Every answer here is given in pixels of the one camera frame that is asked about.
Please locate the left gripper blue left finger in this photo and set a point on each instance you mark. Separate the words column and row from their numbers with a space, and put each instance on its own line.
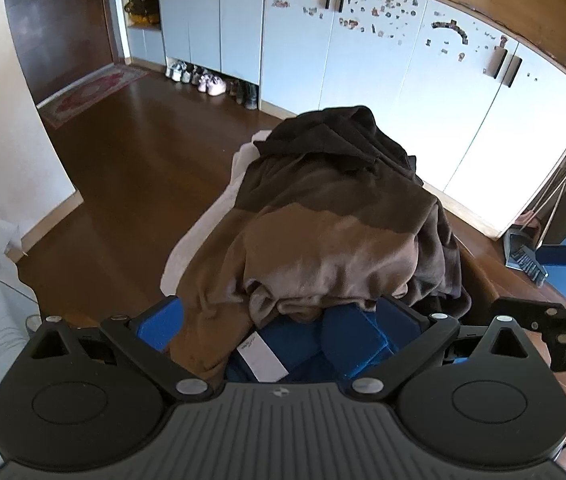
column 159, row 324

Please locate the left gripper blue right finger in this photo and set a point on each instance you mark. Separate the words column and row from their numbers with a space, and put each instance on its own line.
column 351, row 341

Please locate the white sneakers pair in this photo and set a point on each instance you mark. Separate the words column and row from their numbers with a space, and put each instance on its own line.
column 180, row 71

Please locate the white wall cabinet row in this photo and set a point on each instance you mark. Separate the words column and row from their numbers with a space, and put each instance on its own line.
column 483, row 113

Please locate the brown colour-block sweater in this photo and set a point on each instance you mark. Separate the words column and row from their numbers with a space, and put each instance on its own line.
column 330, row 212

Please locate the white cloth under clothes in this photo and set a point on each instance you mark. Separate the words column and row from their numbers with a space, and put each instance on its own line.
column 184, row 251

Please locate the dark shoes pair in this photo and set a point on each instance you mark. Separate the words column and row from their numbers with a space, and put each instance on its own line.
column 244, row 93

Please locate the blue fabric storage bag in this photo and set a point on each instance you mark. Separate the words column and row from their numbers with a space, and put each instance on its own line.
column 289, row 351

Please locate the grey dustpan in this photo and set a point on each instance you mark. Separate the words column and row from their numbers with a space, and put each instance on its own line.
column 519, row 255

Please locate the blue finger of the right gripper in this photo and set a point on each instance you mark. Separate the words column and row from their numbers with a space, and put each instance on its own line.
column 551, row 255

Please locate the red patterned rug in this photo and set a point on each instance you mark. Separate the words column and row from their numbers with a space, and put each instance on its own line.
column 86, row 92

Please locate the dark wooden door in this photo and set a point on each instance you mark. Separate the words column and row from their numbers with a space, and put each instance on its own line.
column 58, row 42

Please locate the pink white sneakers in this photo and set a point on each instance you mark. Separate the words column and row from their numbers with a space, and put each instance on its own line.
column 212, row 85

